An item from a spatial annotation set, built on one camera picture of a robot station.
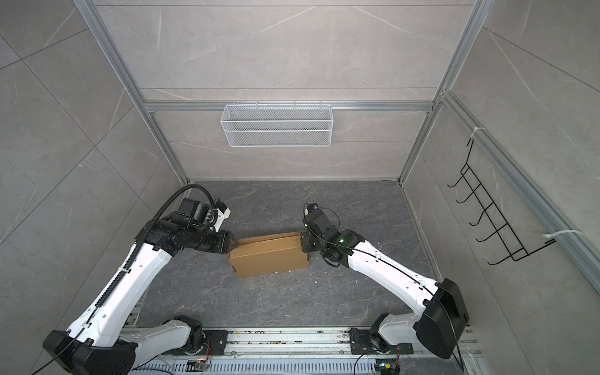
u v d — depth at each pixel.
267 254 0.77
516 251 0.58
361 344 0.73
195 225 0.57
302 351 0.73
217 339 0.73
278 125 1.01
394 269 0.46
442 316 0.39
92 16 0.69
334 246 0.53
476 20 0.70
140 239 0.47
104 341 0.39
